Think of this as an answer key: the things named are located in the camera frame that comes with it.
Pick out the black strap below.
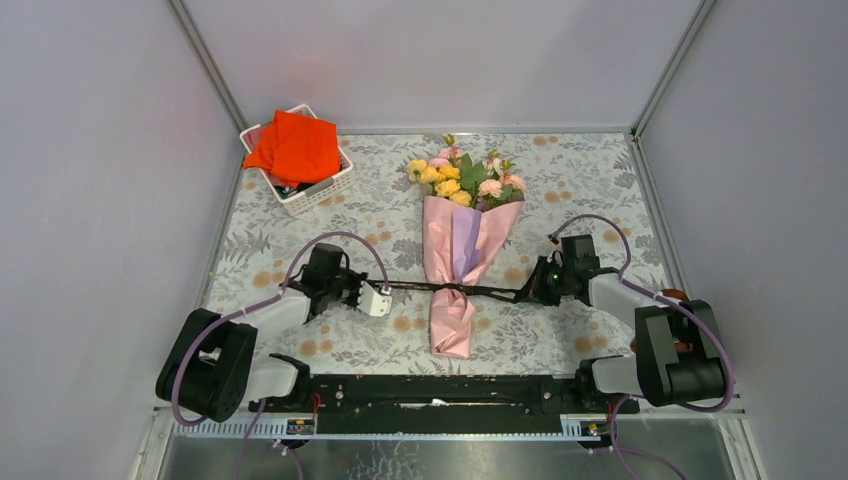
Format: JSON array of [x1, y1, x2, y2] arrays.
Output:
[[367, 278, 541, 306]]

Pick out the pink white rose stems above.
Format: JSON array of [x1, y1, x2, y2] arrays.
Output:
[[451, 150, 527, 212]]

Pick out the yellow flower stem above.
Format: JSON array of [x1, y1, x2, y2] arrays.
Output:
[[406, 157, 473, 207]]

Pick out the pink flower stem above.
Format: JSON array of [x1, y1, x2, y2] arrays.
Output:
[[429, 134, 463, 168]]

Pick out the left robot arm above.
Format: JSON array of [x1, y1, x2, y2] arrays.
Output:
[[155, 243, 391, 422]]

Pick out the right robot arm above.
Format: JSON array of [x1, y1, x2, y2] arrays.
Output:
[[515, 235, 730, 412]]

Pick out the floral table cloth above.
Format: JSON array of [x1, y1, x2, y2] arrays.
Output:
[[204, 133, 667, 375]]

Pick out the brown cloth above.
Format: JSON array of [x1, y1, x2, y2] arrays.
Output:
[[629, 288, 690, 356]]

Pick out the orange cloth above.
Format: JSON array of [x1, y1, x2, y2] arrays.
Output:
[[244, 110, 341, 187]]

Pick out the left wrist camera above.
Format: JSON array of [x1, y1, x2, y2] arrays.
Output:
[[356, 282, 392, 317]]

